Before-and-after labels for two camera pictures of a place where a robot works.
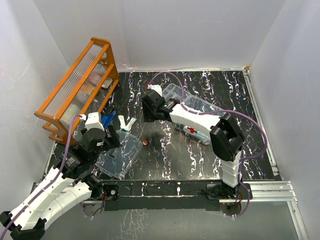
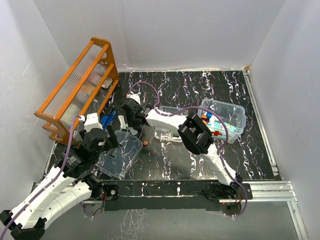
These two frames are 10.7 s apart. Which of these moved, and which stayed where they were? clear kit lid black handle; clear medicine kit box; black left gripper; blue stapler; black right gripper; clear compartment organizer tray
Moved: black right gripper; clear medicine kit box; clear compartment organizer tray
Stayed: black left gripper; blue stapler; clear kit lid black handle
